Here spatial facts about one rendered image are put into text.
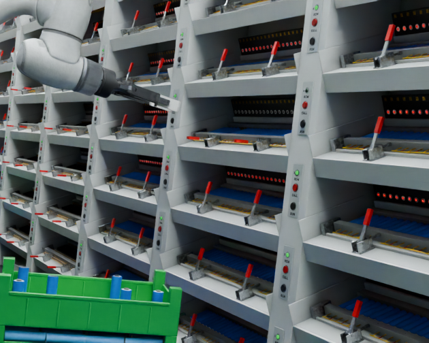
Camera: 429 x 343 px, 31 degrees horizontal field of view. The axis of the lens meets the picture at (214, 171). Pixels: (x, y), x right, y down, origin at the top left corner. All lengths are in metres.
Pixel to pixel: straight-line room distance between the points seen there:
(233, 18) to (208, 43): 0.26
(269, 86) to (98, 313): 0.86
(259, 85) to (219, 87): 0.21
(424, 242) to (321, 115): 0.40
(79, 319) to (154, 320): 0.12
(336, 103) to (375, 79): 0.19
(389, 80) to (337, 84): 0.17
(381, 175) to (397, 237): 0.13
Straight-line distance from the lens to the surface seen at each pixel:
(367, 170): 1.60
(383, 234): 1.64
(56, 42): 1.97
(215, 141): 2.20
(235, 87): 2.10
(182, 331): 2.35
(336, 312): 1.76
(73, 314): 1.31
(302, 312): 1.79
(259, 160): 1.94
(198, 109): 2.38
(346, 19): 1.81
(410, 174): 1.51
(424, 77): 1.52
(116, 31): 3.04
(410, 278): 1.50
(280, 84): 1.91
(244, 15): 2.12
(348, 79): 1.69
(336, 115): 1.78
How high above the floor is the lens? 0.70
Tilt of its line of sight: 1 degrees down
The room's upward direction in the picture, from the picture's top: 7 degrees clockwise
